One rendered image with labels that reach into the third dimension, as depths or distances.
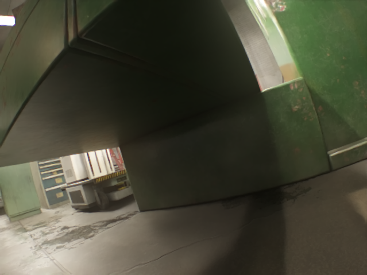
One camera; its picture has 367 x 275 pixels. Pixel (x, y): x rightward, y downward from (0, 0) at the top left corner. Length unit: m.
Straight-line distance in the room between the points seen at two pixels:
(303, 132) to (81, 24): 0.96
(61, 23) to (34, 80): 0.11
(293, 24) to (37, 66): 1.17
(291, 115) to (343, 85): 0.37
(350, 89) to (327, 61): 0.20
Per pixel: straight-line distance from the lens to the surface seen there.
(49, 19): 0.37
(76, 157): 2.32
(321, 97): 1.13
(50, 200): 3.72
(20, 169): 3.50
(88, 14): 0.26
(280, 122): 1.00
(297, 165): 1.03
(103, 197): 1.91
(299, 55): 1.16
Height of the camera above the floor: 0.34
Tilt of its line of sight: 3 degrees up
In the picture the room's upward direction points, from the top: 17 degrees counter-clockwise
